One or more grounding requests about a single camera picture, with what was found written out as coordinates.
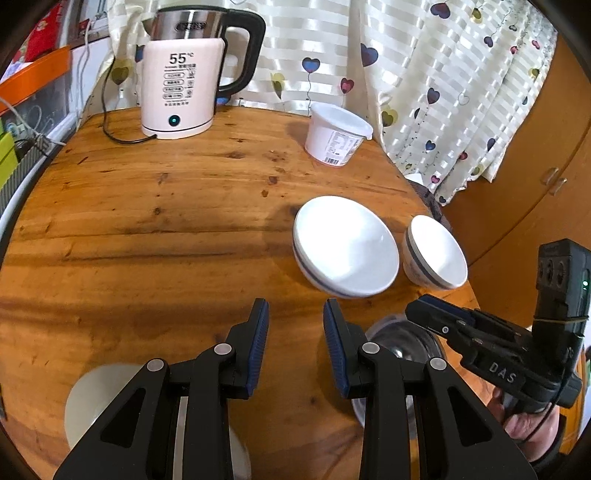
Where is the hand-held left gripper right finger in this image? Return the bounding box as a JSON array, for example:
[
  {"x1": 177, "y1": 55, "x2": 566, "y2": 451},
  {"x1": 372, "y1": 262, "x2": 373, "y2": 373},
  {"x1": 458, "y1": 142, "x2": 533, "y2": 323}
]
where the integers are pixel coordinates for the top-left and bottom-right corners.
[{"x1": 322, "y1": 298, "x2": 539, "y2": 480}]

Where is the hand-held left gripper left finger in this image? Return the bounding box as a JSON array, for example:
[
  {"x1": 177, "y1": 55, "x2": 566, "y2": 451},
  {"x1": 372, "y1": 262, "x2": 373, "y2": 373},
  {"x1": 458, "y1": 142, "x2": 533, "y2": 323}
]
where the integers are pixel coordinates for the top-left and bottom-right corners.
[{"x1": 53, "y1": 298, "x2": 271, "y2": 480}]

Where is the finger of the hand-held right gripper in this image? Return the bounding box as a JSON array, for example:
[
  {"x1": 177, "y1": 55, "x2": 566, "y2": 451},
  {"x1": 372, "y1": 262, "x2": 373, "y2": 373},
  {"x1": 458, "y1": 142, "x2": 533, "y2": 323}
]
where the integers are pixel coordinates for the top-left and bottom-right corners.
[
  {"x1": 416, "y1": 294, "x2": 481, "y2": 326},
  {"x1": 405, "y1": 302, "x2": 472, "y2": 347}
]

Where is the stainless steel bowl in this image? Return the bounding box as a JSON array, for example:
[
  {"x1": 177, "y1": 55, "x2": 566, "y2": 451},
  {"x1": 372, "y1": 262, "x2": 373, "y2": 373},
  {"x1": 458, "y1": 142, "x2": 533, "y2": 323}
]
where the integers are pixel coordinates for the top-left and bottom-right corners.
[{"x1": 352, "y1": 318, "x2": 448, "y2": 432}]

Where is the small white bowl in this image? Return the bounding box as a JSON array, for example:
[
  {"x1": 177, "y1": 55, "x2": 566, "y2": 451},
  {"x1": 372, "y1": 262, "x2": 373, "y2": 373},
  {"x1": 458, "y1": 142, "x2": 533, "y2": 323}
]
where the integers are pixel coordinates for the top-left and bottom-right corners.
[{"x1": 403, "y1": 215, "x2": 468, "y2": 291}]

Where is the large white bowl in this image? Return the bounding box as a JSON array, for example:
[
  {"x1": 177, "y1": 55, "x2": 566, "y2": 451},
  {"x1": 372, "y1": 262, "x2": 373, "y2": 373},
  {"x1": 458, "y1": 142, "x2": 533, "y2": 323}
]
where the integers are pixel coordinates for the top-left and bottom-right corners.
[{"x1": 292, "y1": 196, "x2": 400, "y2": 299}]

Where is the large grey-green plate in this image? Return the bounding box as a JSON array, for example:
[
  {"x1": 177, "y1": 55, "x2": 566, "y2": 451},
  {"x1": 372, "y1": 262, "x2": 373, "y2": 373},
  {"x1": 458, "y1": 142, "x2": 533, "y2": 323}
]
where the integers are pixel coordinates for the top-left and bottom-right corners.
[{"x1": 65, "y1": 363, "x2": 252, "y2": 480}]

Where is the person's right forearm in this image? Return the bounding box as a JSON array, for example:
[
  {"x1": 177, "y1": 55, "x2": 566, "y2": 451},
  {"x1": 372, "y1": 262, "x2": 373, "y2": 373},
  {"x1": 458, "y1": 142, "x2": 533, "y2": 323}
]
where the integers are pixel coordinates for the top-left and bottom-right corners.
[{"x1": 526, "y1": 415, "x2": 583, "y2": 480}]

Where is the person's right hand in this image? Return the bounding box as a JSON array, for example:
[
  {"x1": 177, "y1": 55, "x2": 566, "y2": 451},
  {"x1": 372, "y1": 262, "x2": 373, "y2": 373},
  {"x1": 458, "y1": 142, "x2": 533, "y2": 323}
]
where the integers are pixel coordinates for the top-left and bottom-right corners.
[{"x1": 487, "y1": 385, "x2": 563, "y2": 462}]

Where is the wooden cabinet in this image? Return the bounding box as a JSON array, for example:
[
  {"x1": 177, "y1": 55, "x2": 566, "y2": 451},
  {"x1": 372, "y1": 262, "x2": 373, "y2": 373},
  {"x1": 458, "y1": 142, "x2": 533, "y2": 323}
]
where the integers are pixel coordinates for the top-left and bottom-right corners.
[{"x1": 443, "y1": 32, "x2": 591, "y2": 324}]

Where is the white plastic tub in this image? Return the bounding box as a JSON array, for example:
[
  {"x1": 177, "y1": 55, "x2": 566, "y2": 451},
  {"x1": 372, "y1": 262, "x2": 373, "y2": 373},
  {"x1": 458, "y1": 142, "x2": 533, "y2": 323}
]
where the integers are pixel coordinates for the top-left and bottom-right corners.
[{"x1": 305, "y1": 102, "x2": 374, "y2": 167}]

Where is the heart print curtain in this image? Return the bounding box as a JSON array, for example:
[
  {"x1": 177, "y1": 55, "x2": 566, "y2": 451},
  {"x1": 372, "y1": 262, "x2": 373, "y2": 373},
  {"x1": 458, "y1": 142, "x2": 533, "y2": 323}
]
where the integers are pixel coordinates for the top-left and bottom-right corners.
[{"x1": 106, "y1": 0, "x2": 561, "y2": 206}]

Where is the white electric kettle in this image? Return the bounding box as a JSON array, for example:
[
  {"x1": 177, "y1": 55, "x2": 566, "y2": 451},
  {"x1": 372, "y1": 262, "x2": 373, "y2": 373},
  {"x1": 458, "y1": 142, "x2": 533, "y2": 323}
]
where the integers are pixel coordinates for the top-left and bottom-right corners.
[{"x1": 141, "y1": 6, "x2": 267, "y2": 140}]

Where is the white shelf board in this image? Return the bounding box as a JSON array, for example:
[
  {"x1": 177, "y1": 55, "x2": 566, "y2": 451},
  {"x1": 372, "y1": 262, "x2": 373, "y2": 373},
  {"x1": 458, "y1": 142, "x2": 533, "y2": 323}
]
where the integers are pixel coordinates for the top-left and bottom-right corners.
[{"x1": 0, "y1": 111, "x2": 86, "y2": 259}]

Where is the black white chevron box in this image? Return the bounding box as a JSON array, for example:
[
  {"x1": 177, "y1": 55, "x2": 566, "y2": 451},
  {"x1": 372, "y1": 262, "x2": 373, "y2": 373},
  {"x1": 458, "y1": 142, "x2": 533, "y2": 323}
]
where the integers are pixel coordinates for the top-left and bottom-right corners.
[{"x1": 0, "y1": 138, "x2": 51, "y2": 217}]

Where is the orange lid storage box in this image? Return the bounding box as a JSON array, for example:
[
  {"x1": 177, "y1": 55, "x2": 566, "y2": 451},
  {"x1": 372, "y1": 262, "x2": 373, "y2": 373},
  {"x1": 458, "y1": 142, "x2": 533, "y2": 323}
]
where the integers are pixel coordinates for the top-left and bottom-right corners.
[{"x1": 0, "y1": 45, "x2": 88, "y2": 139}]

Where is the black kettle cable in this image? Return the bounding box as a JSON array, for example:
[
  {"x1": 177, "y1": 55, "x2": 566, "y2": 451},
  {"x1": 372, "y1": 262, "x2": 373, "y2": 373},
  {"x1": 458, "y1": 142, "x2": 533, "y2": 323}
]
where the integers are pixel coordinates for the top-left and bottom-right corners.
[{"x1": 100, "y1": 58, "x2": 160, "y2": 145}]

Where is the white cable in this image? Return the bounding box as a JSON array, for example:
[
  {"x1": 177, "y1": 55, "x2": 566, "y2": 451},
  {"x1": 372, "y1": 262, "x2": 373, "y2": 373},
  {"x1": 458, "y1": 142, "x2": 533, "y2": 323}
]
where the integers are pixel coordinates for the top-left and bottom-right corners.
[{"x1": 0, "y1": 97, "x2": 65, "y2": 148}]

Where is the window frame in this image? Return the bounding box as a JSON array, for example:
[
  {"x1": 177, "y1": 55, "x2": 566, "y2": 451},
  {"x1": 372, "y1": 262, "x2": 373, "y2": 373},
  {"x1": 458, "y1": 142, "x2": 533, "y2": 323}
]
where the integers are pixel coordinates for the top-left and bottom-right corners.
[{"x1": 69, "y1": 0, "x2": 112, "y2": 47}]

